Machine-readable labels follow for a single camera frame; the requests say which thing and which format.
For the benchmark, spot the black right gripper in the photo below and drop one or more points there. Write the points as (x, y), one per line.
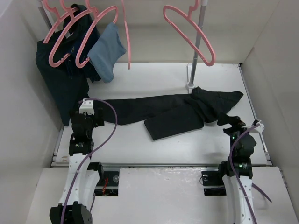
(236, 123)

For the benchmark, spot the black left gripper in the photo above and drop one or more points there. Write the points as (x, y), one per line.
(96, 122)

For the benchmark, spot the black trousers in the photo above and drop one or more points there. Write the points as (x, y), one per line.
(170, 115)

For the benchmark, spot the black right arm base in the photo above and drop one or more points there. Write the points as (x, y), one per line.
(211, 180)

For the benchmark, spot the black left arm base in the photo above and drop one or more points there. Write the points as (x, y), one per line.
(108, 184)

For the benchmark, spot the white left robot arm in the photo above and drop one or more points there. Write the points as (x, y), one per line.
(76, 202)

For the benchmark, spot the dark navy hanging trousers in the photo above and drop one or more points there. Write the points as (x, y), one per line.
(66, 83)

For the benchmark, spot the grey rack pole right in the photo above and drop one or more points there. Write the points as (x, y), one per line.
(198, 37)

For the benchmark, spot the grey rack pole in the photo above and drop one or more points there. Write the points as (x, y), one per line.
(45, 14)
(198, 37)

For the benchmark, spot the light blue hanging garment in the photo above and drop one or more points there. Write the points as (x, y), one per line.
(105, 52)

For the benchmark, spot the grey rack pole left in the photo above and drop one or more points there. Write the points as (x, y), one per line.
(45, 14)

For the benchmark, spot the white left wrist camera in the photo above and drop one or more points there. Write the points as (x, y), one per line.
(86, 107)

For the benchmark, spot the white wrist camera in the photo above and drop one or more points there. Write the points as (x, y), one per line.
(86, 107)
(256, 127)

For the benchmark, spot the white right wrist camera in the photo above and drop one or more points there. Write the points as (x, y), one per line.
(256, 127)

